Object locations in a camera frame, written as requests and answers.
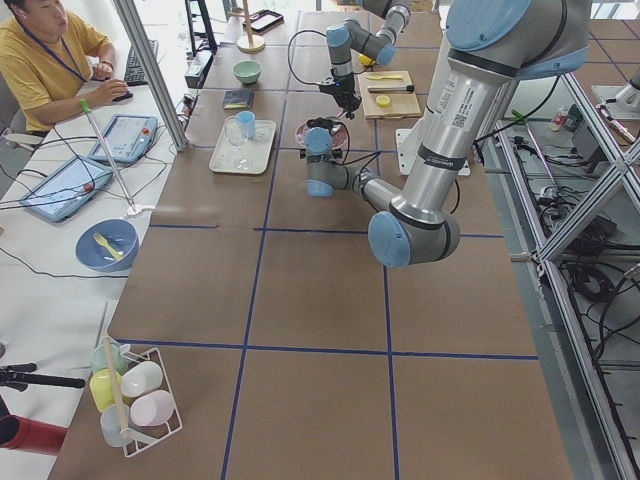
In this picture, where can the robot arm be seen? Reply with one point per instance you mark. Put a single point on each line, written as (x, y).
(344, 38)
(486, 44)

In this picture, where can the round wooden stand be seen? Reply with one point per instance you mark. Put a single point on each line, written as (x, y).
(248, 42)

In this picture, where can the white plastic cup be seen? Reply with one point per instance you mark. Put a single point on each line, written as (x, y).
(141, 379)

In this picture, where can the wooden cutting board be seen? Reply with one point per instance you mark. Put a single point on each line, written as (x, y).
(388, 95)

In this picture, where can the cream bear tray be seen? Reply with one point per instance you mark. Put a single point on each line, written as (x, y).
(258, 151)

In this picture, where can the red cylinder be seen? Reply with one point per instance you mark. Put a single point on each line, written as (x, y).
(32, 436)

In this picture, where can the blue bowl on desk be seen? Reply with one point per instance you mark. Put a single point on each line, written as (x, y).
(121, 234)

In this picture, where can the mint green bowl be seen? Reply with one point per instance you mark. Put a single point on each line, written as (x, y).
(247, 72)

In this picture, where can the near blue teach pendant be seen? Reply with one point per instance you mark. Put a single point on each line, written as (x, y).
(63, 192)

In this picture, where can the blue teach pendant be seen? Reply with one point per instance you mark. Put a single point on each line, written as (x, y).
(63, 192)
(130, 136)

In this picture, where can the front yellow lemon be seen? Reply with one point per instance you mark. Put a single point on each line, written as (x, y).
(366, 61)

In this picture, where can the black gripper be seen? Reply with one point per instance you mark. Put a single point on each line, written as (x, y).
(321, 122)
(346, 93)

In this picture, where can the clear wine glass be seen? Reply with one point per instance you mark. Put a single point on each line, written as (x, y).
(237, 139)

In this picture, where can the white wire cup rack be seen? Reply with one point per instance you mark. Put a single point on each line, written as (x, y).
(116, 426)

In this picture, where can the steel muddler black tip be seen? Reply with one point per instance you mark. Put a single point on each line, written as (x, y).
(398, 89)

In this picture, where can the person in yellow shirt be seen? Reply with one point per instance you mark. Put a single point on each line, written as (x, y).
(52, 60)

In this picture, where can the blue plastic cup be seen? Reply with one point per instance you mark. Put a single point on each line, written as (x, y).
(246, 122)

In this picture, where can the pink bowl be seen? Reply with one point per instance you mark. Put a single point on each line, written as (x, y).
(338, 134)

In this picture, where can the half lemon slice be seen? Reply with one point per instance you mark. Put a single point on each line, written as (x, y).
(383, 101)

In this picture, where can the yellow plastic fork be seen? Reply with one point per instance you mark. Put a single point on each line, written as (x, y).
(104, 243)

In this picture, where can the black tripod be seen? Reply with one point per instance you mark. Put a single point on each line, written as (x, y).
(20, 376)

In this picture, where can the aluminium frame post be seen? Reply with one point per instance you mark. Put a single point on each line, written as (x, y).
(133, 26)

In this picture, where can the black keyboard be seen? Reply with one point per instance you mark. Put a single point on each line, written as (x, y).
(134, 71)

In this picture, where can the yellow plastic knife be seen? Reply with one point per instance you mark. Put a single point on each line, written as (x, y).
(384, 77)

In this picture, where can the pink plastic cup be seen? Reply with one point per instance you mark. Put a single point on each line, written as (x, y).
(152, 409)

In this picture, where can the yellow plastic cup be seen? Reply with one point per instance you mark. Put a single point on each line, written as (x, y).
(101, 390)

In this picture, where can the far blue teach pendant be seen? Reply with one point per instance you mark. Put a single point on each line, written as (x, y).
(130, 136)

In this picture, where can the grey folded cloth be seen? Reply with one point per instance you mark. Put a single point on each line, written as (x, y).
(238, 99)

